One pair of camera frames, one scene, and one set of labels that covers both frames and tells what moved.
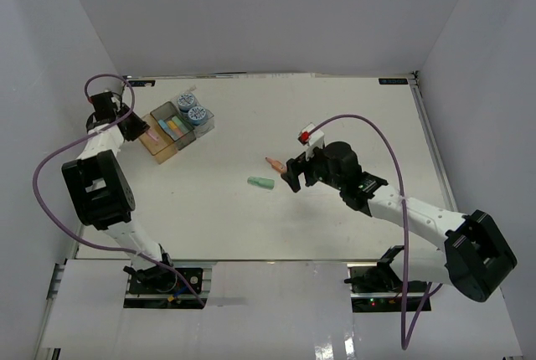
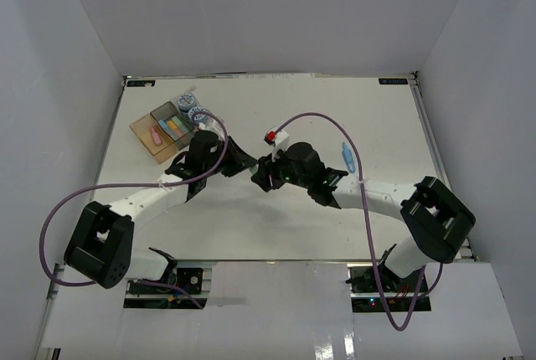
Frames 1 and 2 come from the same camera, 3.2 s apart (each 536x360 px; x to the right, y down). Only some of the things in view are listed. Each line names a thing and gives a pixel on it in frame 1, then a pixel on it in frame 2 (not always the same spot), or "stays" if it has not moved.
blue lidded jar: x=197 y=115 stays
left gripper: x=140 y=126 → x=239 y=159
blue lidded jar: x=185 y=101 stays
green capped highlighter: x=180 y=126 stays
